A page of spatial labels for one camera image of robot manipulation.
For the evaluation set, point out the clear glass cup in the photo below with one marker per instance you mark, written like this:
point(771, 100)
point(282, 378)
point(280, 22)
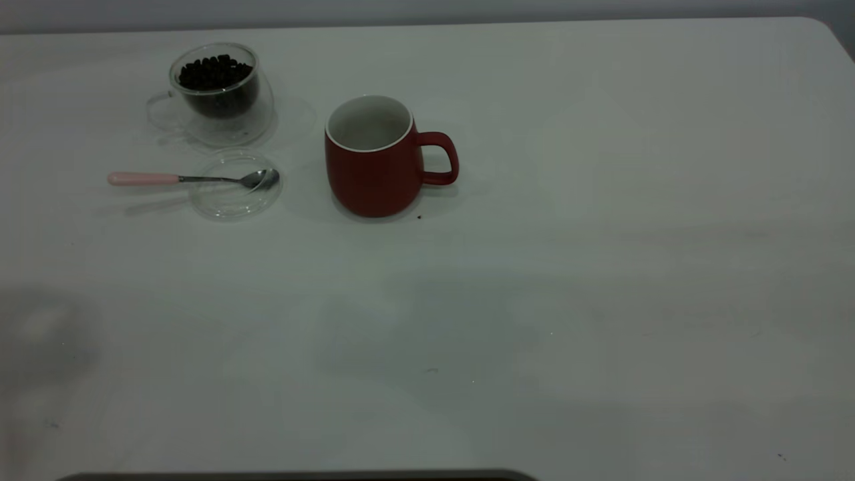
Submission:
point(250, 123)

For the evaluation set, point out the dark coffee beans pile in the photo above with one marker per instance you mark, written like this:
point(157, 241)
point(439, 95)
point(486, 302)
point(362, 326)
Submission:
point(214, 75)

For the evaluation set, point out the red ceramic mug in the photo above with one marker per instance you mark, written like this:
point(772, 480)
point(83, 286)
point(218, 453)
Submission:
point(371, 180)

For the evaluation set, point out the clear glass lid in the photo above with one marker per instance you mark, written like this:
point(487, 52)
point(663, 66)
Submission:
point(230, 204)

